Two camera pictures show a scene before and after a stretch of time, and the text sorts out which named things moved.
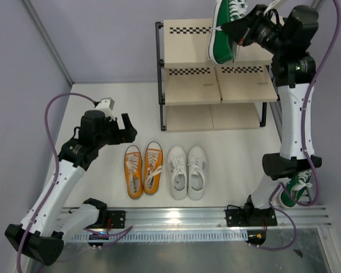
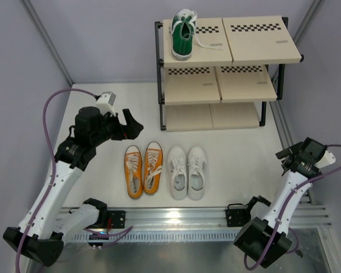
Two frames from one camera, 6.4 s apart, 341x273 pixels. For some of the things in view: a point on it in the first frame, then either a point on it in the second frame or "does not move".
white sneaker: [177, 165] does not move
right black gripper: [241, 29] to [293, 150]
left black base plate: [117, 218] does not move
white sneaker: [196, 173] does not move
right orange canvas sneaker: [153, 165] does not move
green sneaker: [221, 48] to [183, 34]
